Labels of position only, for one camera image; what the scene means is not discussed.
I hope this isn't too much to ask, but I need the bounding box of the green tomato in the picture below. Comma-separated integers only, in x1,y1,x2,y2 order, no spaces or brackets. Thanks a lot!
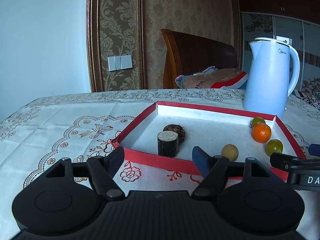
249,116,266,128
265,139,283,156

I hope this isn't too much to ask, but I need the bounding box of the large orange tangerine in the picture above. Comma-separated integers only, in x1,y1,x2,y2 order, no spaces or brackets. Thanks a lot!
252,123,272,143

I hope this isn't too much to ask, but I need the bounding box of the white wall switch panel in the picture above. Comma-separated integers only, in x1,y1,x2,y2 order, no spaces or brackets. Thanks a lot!
107,55,133,72

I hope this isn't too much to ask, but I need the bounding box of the patterned pillow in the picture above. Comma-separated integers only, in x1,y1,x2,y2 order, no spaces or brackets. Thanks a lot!
175,66,248,89

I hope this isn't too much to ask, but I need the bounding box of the red shallow tray box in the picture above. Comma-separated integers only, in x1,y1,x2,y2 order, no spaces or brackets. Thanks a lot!
112,101,305,175

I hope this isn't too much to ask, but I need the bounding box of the dark sugarcane cylinder piece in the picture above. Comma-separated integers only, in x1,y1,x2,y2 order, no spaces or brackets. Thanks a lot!
157,131,179,158

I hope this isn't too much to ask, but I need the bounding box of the round dark sugarcane piece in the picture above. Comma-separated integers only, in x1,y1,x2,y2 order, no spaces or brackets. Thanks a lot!
163,124,185,144

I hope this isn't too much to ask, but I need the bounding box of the white electric kettle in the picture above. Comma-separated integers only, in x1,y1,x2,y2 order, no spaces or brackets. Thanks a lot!
243,37,300,118

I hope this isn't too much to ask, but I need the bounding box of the floral lace tablecloth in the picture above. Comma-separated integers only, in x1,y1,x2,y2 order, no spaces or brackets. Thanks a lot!
1,89,319,239

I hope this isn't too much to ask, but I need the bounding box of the wooden bed headboard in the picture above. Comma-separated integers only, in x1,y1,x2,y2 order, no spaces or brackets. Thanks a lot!
161,29,239,89

